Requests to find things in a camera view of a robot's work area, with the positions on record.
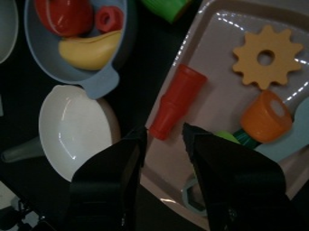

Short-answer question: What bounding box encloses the orange toy carrot piece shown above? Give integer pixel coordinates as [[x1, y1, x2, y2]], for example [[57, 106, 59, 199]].
[[240, 89, 295, 144]]

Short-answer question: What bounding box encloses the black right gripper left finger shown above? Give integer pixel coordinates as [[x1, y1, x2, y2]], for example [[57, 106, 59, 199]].
[[65, 125, 150, 231]]

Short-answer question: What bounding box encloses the pink plastic tray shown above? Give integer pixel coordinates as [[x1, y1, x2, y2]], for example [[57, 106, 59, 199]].
[[138, 0, 309, 231]]

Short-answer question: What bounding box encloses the green toy leaf piece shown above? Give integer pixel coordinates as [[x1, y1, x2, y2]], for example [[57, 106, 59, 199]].
[[216, 129, 264, 150]]

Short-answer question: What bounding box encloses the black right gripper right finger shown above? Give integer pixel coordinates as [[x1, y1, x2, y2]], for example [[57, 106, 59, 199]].
[[181, 122, 309, 231]]

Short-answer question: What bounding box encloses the blue toy pot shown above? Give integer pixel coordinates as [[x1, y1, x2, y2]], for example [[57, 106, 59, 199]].
[[23, 0, 137, 100]]

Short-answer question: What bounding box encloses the red toy apple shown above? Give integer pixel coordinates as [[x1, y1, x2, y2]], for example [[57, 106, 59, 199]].
[[34, 0, 94, 38]]

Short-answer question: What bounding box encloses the yellow toy banana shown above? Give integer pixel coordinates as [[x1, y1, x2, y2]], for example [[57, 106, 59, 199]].
[[58, 29, 124, 71]]

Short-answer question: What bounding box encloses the white frying pan grey handle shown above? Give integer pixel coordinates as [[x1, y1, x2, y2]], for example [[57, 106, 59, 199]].
[[0, 84, 122, 183]]

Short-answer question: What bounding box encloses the red toy ring slice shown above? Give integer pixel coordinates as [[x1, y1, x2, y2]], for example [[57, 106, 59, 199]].
[[94, 5, 126, 33]]

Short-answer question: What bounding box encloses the tape roll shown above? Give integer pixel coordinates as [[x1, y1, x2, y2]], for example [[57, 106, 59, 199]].
[[0, 0, 21, 65]]

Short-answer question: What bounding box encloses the red toy cylinder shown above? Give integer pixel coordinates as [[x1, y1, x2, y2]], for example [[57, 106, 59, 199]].
[[149, 63, 209, 142]]

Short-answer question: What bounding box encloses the green toy cup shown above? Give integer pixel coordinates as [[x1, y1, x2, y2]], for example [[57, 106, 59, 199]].
[[141, 0, 195, 24]]

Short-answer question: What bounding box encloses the yellow toy gear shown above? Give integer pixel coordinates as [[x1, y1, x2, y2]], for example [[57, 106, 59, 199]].
[[232, 24, 306, 91]]

